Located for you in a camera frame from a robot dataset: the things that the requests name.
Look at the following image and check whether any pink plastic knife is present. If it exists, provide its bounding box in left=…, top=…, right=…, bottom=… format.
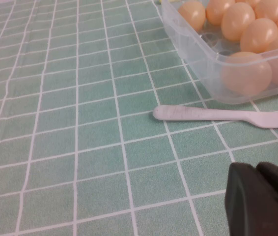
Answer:
left=153, top=105, right=278, bottom=129

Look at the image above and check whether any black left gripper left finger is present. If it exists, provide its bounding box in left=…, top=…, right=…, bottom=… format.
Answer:
left=224, top=162, right=278, bottom=236

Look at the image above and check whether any clear plastic egg box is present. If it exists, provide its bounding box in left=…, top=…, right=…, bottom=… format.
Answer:
left=161, top=0, right=278, bottom=106

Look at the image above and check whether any green checked tablecloth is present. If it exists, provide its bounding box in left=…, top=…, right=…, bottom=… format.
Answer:
left=0, top=0, right=278, bottom=236

